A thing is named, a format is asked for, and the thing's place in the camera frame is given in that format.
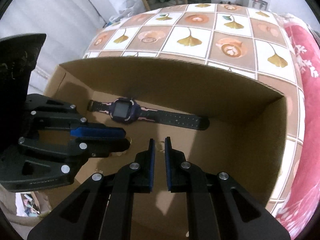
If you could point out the white curtain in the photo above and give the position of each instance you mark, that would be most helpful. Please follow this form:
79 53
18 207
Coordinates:
69 26

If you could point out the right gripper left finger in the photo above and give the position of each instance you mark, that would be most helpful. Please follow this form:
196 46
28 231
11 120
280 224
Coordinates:
101 207

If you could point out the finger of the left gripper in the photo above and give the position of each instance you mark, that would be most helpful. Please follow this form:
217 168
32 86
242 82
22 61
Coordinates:
102 147
96 130

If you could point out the brown cardboard box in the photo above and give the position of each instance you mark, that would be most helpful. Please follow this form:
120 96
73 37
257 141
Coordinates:
206 149

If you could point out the purple kids smartwatch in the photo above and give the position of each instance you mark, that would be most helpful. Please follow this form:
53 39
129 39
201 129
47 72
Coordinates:
127 111

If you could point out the patterned tablecloth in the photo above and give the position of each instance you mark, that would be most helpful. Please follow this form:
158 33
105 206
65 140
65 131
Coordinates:
242 40

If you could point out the small gold earrings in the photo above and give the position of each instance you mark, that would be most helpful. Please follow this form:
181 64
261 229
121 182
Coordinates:
128 139

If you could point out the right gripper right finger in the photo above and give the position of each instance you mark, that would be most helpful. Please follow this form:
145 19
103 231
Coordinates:
218 207

